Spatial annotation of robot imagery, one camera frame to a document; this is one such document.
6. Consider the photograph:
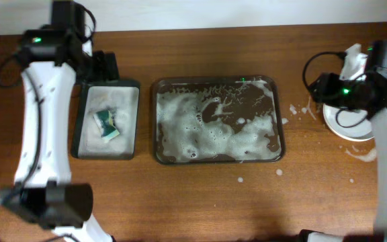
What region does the large black soapy tray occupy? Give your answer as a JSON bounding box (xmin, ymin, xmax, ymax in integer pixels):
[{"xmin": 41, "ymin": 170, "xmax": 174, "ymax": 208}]
[{"xmin": 151, "ymin": 75, "xmax": 286, "ymax": 165}]

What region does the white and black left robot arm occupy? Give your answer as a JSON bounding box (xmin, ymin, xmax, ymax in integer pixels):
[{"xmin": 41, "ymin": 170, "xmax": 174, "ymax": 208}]
[{"xmin": 0, "ymin": 27, "xmax": 114, "ymax": 241}]

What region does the cream white plate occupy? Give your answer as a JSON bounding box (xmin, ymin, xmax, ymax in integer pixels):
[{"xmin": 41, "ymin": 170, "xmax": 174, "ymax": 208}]
[{"xmin": 322, "ymin": 105, "xmax": 374, "ymax": 142}]

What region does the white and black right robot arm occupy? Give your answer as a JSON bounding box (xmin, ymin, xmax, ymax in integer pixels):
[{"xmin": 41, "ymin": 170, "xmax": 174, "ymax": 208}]
[{"xmin": 299, "ymin": 40, "xmax": 387, "ymax": 241}]

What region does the small black soapy tray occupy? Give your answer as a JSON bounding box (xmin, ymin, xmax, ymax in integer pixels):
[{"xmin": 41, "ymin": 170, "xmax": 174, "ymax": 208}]
[{"xmin": 71, "ymin": 78, "xmax": 140, "ymax": 160}]

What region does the green and yellow sponge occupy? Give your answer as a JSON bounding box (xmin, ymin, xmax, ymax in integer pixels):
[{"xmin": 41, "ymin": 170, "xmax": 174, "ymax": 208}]
[{"xmin": 93, "ymin": 110, "xmax": 120, "ymax": 143}]

